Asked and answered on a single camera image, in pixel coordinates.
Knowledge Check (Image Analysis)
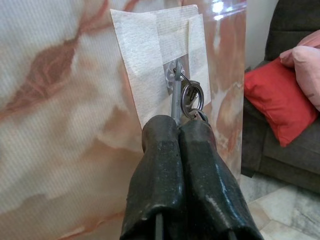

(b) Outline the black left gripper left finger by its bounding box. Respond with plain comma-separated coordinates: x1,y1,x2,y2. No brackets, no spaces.
119,114,188,240

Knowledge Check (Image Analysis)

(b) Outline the salmon pink cushion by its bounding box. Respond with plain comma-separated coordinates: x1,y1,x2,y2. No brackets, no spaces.
296,31,320,50

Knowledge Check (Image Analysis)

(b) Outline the beige masking tape strip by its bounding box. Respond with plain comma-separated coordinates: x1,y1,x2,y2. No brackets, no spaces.
109,8,176,130
187,14,212,110
154,4,205,61

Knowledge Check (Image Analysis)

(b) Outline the silver key bunch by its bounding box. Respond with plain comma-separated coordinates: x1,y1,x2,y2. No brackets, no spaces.
170,59,210,127

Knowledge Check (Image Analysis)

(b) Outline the dark grey sofa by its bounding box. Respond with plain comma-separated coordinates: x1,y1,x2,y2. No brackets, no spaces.
241,0,320,195

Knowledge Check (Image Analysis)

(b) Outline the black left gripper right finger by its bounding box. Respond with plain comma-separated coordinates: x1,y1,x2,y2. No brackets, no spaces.
177,119,263,240

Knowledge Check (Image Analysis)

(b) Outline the red cushion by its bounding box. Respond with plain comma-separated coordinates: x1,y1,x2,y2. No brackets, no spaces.
243,59,320,148

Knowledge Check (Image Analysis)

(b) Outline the marble pattern upright panel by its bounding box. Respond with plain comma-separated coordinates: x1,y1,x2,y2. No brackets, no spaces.
0,0,248,240

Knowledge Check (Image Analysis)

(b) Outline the light pink cushion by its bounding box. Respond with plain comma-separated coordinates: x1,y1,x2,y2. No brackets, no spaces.
279,45,320,112

